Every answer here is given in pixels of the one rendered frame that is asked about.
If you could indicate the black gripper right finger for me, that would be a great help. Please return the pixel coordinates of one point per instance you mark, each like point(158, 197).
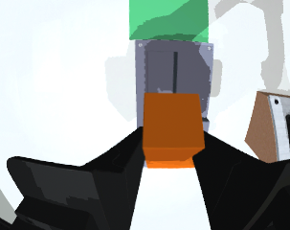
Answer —
point(237, 187)

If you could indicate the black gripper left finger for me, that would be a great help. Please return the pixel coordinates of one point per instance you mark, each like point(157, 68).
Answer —
point(107, 187)

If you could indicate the orange l-shaped part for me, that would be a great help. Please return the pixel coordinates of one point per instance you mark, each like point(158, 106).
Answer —
point(172, 132)

